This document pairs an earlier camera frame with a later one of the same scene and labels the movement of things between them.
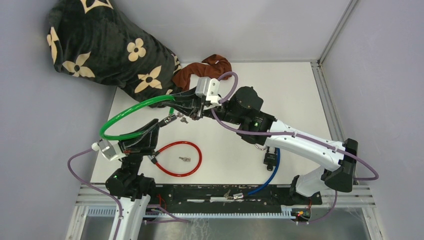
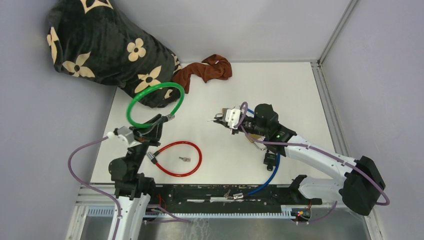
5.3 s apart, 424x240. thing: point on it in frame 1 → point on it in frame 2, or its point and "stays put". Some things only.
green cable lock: x=106 y=137 → x=170 y=117
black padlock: x=270 y=159 stays put
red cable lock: x=153 y=157 stays put
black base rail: x=176 y=199 stays put
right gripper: x=189 y=103 → x=220 y=120
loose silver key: x=186 y=159 stays put
